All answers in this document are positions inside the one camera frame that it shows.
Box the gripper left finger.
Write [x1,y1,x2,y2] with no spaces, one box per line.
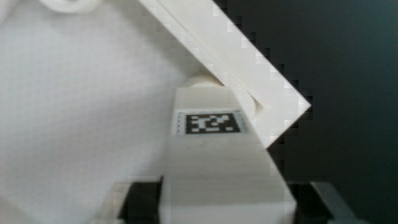
[87,181,162,224]

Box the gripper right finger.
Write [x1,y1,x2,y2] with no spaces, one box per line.
[288,181,372,224]

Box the white desk leg with tag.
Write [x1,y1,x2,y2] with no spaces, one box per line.
[160,75,297,224]

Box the white desk top tray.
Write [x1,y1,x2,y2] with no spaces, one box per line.
[0,0,309,224]

